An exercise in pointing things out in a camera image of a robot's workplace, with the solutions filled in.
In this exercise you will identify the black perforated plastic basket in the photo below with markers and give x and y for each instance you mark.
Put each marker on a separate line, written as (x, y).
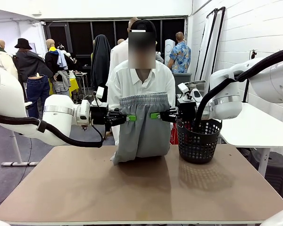
(198, 148)

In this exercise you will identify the white side table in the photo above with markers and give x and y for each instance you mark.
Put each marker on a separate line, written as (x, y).
(254, 127)

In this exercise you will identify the mannequin in white shirt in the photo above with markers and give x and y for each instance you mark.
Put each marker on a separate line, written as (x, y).
(116, 56)

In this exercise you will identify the black cap with white label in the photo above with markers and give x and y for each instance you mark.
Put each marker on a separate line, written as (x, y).
(143, 24)

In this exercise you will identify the person's right forearm white sleeve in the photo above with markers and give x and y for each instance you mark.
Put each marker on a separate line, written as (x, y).
(113, 101)

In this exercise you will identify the small metal frame table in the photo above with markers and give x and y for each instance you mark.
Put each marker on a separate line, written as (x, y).
(81, 74)

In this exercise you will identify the mannequin with yellow scarf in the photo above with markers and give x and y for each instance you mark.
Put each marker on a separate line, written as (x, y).
(52, 58)

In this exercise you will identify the black green-tipped right gripper finger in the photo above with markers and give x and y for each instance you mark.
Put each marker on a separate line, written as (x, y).
(155, 117)
(155, 114)

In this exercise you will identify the person in white shirt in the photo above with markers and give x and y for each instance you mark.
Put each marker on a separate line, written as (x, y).
(136, 80)

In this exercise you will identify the black bucket hat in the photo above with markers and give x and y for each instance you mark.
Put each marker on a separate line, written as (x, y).
(23, 43)

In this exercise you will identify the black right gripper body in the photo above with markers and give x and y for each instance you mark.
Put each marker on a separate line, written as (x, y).
(186, 113)

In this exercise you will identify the white panel with black frame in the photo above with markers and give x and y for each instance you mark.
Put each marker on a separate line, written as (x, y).
(206, 47)
(218, 35)

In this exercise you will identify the grey bin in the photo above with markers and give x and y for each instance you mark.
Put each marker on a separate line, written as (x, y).
(182, 78)

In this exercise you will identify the person's left forearm white sleeve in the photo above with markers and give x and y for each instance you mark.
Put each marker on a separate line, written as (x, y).
(171, 99)

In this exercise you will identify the mannequin legs in blue jeans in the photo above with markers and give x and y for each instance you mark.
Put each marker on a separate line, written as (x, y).
(37, 91)

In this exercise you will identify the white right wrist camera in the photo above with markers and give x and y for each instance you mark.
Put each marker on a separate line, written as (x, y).
(183, 87)

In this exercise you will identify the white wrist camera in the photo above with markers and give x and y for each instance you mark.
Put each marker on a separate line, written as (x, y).
(100, 93)
(183, 87)

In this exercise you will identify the grey training pants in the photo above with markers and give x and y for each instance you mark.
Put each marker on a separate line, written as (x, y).
(143, 136)

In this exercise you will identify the mannequin in cream jacket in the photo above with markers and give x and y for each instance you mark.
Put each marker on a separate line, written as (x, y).
(2, 60)

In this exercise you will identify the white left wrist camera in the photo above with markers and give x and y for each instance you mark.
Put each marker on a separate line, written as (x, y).
(100, 93)

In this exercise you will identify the mannequin in blue floral shirt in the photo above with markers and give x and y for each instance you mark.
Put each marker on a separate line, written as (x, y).
(181, 54)

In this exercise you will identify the yellow table cloth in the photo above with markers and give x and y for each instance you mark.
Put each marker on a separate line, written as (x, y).
(74, 86)

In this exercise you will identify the mannequin in black jacket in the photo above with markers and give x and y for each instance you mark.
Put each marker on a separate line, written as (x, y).
(30, 63)

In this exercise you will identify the black plastic stool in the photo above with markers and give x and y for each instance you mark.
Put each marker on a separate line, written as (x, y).
(276, 169)

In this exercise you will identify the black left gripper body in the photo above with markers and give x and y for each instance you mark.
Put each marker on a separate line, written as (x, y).
(99, 116)

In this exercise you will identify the mannequin under black cloak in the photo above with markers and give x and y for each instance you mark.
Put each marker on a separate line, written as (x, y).
(100, 58)

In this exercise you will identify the red printed package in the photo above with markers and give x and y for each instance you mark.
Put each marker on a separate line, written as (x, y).
(173, 134)

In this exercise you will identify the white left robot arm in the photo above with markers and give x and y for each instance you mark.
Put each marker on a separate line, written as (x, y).
(59, 110)

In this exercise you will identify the black green-tipped left gripper finger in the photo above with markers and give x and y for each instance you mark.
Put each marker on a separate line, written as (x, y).
(130, 116)
(130, 119)

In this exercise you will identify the black window wall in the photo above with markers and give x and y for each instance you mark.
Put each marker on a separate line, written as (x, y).
(80, 35)

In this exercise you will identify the white desk leg with foot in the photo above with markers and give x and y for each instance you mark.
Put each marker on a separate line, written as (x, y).
(16, 150)

